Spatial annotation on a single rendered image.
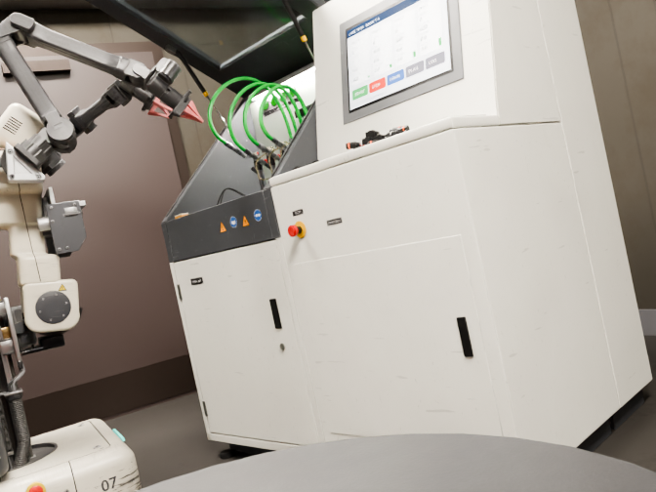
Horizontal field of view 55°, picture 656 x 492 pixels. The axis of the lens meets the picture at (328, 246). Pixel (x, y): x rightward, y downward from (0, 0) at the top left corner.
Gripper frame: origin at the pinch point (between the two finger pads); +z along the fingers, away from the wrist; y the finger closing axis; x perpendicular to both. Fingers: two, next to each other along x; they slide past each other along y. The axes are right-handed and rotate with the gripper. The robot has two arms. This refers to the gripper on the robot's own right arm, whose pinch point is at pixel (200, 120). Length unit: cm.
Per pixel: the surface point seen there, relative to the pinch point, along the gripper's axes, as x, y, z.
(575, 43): -69, 73, 74
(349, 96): -32, 26, 31
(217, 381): 30, -67, 63
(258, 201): -14.9, -16.2, 27.9
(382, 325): -56, -38, 66
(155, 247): 178, -7, 39
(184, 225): 29.4, -25.2, 20.4
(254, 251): -7.6, -28.4, 37.7
